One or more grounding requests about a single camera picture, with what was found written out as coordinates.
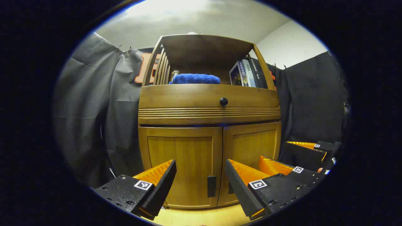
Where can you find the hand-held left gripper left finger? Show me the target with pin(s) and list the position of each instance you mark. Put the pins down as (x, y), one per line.
(165, 183)

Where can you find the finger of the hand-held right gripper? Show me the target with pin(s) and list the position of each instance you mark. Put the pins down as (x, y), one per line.
(303, 178)
(306, 155)

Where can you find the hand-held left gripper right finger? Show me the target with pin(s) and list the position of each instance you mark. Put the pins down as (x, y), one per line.
(238, 188)

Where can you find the wooden cabinet door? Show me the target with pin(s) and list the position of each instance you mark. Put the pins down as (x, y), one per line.
(251, 141)
(185, 157)

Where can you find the wooden double-door shoe cabinet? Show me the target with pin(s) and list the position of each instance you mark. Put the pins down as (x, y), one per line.
(207, 121)

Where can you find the black backdrop cloth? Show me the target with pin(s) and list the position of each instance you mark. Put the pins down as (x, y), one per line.
(314, 100)
(94, 110)

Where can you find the wooden drawer with black knob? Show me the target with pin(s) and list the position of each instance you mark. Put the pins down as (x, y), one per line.
(188, 100)

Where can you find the black spine book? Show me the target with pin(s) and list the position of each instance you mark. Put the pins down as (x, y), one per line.
(259, 73)

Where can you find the white spine book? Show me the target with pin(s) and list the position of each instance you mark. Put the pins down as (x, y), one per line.
(249, 73)

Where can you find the blue cover book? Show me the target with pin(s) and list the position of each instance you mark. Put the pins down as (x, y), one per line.
(235, 75)

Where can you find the small white bottle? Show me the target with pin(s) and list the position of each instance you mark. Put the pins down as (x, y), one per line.
(175, 75)

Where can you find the blue folded towel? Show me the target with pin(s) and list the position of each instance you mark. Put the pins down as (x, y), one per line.
(194, 78)

